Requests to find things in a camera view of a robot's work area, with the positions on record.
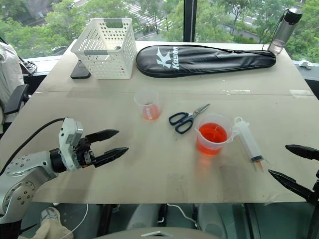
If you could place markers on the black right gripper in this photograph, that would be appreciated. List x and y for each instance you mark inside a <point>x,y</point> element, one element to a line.
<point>315,193</point>

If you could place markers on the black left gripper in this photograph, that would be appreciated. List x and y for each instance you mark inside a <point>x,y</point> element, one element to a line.
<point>83,152</point>

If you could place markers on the clear plastic syringe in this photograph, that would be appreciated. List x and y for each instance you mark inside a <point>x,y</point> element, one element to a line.
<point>249,142</point>

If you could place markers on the small clear measuring cup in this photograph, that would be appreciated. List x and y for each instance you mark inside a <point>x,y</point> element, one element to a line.
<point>149,109</point>

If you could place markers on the large clear measuring cup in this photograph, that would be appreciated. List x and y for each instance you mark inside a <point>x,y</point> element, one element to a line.
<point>211,142</point>

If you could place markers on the clear water bottle black lid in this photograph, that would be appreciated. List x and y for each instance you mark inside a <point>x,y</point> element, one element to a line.
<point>284,32</point>

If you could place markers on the black smartphone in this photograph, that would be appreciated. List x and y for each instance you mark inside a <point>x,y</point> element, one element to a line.
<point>78,72</point>

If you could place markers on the white perforated plastic basket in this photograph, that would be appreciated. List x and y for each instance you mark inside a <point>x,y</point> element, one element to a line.
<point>109,64</point>

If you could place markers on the grey sneaker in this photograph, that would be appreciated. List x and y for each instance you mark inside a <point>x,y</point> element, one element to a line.
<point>49,215</point>

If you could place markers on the black chair armrest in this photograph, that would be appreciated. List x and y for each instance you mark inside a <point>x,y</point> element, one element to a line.
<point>16,98</point>

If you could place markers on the beige trouser leg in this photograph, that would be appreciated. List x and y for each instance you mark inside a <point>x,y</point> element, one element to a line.
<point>52,231</point>

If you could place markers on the white garment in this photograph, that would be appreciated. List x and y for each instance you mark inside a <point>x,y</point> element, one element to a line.
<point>8,72</point>

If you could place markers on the black racket bag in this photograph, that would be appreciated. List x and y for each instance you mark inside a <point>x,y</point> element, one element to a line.
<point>204,62</point>

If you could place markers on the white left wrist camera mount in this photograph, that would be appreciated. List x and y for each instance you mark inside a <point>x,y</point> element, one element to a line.
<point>66,134</point>

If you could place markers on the black window frame post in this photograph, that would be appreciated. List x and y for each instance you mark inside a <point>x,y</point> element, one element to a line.
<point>190,20</point>

